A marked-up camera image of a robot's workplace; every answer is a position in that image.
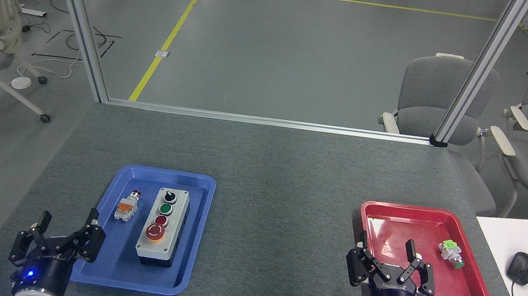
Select grey control box with buttons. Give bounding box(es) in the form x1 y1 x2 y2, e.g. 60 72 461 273
133 185 192 270

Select red push button orange block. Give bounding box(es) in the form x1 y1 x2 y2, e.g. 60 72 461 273
113 188 142 224

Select red plastic tray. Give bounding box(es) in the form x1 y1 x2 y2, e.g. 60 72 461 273
349 199 518 296

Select blue plastic tray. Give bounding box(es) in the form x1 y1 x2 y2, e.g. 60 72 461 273
68 159 218 296

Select black computer mouse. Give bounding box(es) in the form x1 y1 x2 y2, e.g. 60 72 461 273
504 250 528 287

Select white round floor device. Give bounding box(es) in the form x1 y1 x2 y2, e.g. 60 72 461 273
10 75 33 92

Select white table foot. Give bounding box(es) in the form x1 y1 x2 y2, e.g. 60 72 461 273
0 1 49 19

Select green push button switch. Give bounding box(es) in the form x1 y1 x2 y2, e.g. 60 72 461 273
435 239 469 271

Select black post corner bracket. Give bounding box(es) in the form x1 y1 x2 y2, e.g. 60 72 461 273
428 134 449 149

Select white floor cable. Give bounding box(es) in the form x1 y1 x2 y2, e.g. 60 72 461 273
16 49 85 86

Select silver aluminium rail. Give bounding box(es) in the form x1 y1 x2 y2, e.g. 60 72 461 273
106 97 435 147

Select black floor cable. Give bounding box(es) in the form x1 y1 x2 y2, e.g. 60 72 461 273
42 0 128 66

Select silver aluminium post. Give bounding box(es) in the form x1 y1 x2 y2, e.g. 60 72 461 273
29 0 122 105
429 0 528 157

